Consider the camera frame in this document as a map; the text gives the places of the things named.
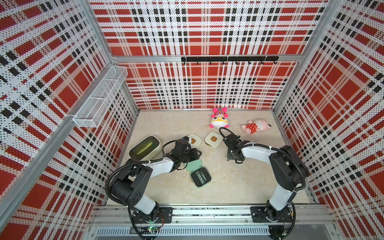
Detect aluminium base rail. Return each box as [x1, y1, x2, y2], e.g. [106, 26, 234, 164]
[90, 202, 337, 240]

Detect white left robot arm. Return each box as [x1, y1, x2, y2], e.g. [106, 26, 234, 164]
[105, 137, 202, 223]

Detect cream nail kit case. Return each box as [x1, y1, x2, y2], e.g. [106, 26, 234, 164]
[188, 134, 202, 148]
[205, 132, 223, 148]

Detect pink owl plush toy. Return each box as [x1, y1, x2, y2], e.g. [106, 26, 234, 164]
[210, 107, 229, 129]

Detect pink strawberry plush toy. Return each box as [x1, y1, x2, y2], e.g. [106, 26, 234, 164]
[241, 119, 271, 135]

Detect green oval tray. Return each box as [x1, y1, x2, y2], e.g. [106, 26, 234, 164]
[129, 136, 161, 161]

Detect clear wall shelf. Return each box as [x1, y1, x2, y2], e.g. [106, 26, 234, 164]
[73, 66, 128, 128]

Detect green nail kit case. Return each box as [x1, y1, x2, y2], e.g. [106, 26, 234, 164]
[186, 160, 212, 188]

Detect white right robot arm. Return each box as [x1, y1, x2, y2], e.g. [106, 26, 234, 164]
[219, 128, 309, 223]

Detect black hook rail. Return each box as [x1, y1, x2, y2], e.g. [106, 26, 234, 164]
[181, 56, 279, 64]

